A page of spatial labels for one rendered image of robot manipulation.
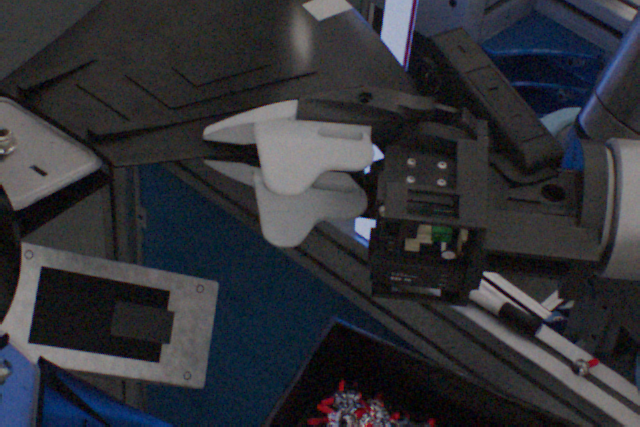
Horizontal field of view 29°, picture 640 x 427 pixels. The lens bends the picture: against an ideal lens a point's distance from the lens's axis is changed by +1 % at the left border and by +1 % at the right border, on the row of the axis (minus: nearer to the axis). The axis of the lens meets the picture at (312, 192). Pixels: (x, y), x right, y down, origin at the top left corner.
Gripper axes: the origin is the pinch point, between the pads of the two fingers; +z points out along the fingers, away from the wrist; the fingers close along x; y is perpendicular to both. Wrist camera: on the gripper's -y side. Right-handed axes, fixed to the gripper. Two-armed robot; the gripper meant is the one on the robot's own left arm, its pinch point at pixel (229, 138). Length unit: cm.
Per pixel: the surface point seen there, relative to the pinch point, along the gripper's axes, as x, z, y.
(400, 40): 11.9, -9.9, -21.8
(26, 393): 7.2, 9.0, 13.1
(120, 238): 60, 17, -36
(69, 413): 8.7, 6.8, 13.2
